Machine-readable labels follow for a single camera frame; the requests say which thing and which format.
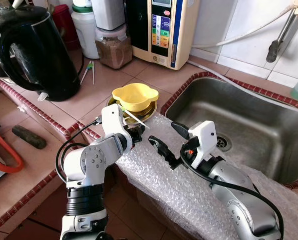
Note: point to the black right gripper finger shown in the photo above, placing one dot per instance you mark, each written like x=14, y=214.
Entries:
x=163, y=151
x=181, y=130

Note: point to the white plastic spoon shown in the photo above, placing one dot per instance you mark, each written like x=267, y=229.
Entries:
x=134, y=117

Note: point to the yellow plastic bowl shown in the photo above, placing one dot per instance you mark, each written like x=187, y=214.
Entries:
x=134, y=97

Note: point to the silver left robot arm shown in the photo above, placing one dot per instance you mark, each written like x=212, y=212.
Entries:
x=89, y=165

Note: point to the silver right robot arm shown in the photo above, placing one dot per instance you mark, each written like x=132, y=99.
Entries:
x=238, y=205

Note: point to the shiny steel bowl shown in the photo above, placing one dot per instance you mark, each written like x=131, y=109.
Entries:
x=148, y=114

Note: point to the clear bubble wrap sheet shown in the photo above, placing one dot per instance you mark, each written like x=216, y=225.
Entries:
x=188, y=200

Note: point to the stainless steel sink basin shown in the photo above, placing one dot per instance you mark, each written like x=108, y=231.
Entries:
x=258, y=120

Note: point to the clear jar of brown powder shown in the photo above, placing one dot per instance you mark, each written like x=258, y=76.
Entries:
x=114, y=52

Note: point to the cream water ionizer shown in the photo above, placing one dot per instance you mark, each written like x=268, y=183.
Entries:
x=183, y=30

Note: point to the dark oblong stone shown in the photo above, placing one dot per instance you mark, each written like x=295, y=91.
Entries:
x=29, y=137

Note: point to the white jar with green lid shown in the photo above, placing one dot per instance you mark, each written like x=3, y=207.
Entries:
x=85, y=35

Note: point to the white plastic jug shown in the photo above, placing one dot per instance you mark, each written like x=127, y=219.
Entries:
x=108, y=15

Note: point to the black electric kettle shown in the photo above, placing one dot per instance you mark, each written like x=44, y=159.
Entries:
x=44, y=50

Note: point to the red plastic container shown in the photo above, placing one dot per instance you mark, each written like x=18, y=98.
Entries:
x=64, y=25

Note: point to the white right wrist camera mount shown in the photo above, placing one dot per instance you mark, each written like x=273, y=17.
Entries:
x=203, y=137

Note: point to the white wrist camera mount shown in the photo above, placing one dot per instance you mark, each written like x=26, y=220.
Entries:
x=113, y=117
x=203, y=137

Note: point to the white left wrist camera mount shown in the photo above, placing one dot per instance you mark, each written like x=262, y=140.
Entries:
x=113, y=117

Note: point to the wall tap with grey lever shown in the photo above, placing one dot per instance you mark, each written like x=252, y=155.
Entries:
x=274, y=50

